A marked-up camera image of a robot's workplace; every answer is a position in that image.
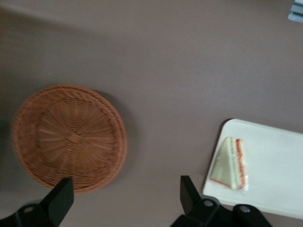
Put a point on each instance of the round brown wicker basket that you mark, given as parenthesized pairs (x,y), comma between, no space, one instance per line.
(71,139)

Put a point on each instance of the beige plastic tray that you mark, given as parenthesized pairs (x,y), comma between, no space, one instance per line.
(272,165)

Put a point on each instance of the triangle sandwich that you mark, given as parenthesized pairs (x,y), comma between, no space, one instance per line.
(230,165)

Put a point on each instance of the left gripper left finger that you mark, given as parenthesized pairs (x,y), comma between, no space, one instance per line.
(59,203)

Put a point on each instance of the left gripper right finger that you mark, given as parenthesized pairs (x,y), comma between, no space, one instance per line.
(191,203)

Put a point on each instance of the silver metal mount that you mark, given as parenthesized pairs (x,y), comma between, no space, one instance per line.
(297,10)

